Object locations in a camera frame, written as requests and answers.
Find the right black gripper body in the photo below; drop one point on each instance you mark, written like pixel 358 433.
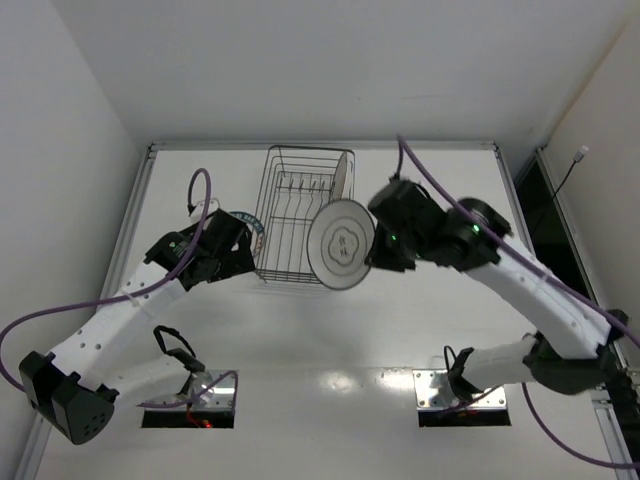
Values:
pixel 386 242

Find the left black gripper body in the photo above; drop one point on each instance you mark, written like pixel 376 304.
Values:
pixel 232 245

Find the white plate dark rim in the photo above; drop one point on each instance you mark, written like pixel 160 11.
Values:
pixel 339 239

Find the orange sunburst plate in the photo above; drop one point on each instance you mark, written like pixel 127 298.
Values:
pixel 340 177

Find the wire dish rack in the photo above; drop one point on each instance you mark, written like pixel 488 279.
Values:
pixel 296 183

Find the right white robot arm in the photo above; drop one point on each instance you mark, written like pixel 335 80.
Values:
pixel 571 349

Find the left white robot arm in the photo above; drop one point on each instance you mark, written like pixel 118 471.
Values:
pixel 73 386

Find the green rimmed lettered plate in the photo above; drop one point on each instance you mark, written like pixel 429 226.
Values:
pixel 257 228

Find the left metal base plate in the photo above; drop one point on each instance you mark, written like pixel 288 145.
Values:
pixel 214 390

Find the metal base plate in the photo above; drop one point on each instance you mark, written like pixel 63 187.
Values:
pixel 214 390
pixel 434 395

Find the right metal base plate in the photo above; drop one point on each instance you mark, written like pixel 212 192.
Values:
pixel 434 395

